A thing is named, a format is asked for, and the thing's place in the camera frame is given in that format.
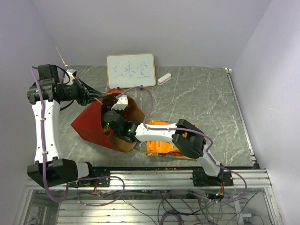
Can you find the gold kettle chips bag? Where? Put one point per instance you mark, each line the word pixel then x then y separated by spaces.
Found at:
pixel 165 123

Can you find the red Doritos bag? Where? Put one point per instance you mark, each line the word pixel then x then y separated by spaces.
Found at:
pixel 174 154

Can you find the white eraser marker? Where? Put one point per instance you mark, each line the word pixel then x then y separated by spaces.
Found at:
pixel 164 79

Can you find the aluminium side rail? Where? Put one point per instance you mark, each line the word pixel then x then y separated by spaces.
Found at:
pixel 252 154

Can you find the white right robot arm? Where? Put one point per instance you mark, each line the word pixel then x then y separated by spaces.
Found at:
pixel 188 139

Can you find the orange snack bag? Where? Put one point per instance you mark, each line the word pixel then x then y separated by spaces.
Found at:
pixel 157 148

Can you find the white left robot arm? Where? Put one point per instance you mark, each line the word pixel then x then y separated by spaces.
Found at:
pixel 45 96

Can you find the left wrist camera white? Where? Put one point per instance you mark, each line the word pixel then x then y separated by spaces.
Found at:
pixel 70 75

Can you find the red brown paper bag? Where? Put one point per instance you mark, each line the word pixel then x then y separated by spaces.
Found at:
pixel 89 124

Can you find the aluminium front rail frame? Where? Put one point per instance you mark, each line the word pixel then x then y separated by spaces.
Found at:
pixel 157 196

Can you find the small whiteboard yellow frame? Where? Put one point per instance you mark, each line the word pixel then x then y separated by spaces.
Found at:
pixel 129 70

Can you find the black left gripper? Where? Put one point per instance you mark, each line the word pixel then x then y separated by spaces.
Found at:
pixel 84 97

